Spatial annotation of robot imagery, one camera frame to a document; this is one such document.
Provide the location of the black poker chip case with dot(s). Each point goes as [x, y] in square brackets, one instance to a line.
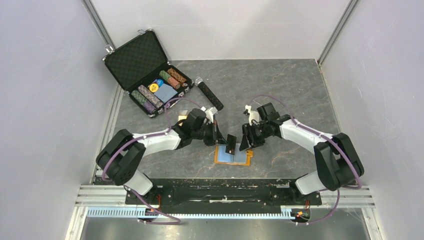
[139, 62]

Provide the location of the green red chip stack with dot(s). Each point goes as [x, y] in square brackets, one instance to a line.
[169, 79]

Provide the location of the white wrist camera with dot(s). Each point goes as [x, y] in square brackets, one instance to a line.
[209, 114]
[253, 116]

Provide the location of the black VIP card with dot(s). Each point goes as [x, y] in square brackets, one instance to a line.
[230, 147]

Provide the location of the left gold card in case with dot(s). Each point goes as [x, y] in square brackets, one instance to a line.
[181, 119]

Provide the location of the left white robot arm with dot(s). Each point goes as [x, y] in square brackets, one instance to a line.
[121, 157]

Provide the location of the brown patterned chip stack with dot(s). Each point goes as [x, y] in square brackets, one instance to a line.
[176, 75]

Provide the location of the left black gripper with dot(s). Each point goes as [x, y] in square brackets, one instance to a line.
[216, 137]

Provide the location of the black glitter cylinder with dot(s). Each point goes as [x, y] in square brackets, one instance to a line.
[208, 93]

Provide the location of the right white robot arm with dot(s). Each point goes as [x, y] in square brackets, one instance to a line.
[337, 162]

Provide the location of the orange leather card holder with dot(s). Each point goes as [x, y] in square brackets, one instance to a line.
[239, 158]

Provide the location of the blue card deck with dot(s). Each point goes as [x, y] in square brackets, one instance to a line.
[165, 92]

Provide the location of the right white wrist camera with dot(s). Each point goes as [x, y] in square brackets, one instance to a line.
[253, 116]

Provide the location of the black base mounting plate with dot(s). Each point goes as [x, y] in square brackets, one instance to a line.
[226, 195]

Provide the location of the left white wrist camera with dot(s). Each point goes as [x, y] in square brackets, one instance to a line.
[209, 114]

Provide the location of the purple patterned chip stack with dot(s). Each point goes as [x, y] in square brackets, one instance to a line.
[150, 96]

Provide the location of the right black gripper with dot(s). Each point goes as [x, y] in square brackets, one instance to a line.
[248, 130]

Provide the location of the green purple chip stack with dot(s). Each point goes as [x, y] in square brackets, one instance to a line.
[150, 108]

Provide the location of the yellow poker chip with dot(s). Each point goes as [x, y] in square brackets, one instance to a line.
[153, 87]

